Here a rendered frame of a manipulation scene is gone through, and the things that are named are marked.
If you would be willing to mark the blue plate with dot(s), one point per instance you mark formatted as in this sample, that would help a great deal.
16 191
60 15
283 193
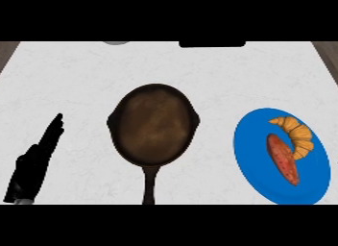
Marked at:
257 150

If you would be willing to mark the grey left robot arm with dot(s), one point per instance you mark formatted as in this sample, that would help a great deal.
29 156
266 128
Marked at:
23 201

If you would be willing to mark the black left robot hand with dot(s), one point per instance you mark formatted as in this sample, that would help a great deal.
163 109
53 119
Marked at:
32 166

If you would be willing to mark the golden croissant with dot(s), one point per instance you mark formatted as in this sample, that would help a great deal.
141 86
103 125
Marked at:
300 134

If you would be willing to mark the dark brown cast-iron pan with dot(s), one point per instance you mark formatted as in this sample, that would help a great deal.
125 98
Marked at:
153 126

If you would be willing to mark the grey round object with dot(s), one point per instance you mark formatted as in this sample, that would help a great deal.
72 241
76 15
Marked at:
116 42

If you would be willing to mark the reddish sweet potato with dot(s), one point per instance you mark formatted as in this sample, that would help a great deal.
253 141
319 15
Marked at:
283 160

